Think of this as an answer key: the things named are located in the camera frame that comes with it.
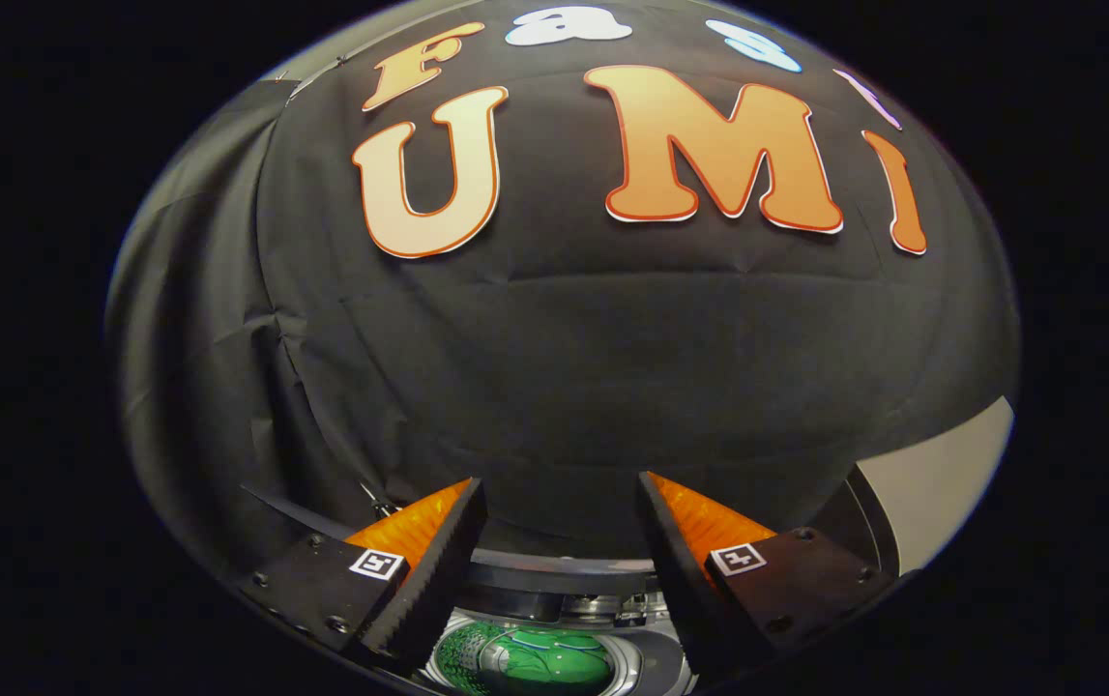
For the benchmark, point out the dark washing machine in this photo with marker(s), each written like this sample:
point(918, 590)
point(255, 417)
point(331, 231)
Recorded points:
point(564, 583)

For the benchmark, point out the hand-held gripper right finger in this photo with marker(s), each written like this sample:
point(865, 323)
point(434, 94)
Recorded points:
point(689, 590)

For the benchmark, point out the green polo shirt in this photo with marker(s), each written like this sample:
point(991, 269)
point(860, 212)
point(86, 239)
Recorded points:
point(554, 665)

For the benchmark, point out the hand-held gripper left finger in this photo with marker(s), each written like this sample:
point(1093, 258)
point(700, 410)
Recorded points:
point(428, 590)

